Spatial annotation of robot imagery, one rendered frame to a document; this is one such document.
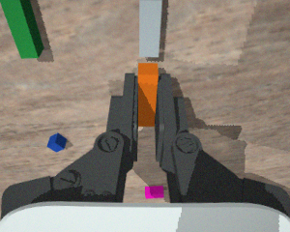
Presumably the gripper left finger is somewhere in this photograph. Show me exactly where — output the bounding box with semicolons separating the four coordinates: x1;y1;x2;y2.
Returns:
1;73;138;219

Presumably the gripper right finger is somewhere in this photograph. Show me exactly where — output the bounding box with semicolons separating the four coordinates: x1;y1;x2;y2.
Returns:
155;73;290;217

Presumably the small blue block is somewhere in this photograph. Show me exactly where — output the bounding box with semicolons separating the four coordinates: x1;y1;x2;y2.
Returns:
46;133;67;153

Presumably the orange rod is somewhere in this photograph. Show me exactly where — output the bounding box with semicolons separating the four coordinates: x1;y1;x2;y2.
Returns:
138;63;159;127

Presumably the grey rod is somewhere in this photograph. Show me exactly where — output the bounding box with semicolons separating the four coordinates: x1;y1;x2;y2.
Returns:
139;0;162;57

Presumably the small magenta block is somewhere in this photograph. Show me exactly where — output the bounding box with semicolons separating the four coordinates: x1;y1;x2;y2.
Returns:
145;186;164;198

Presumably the green flat bar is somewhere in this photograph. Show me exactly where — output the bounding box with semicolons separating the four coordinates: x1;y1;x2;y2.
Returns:
0;0;44;58

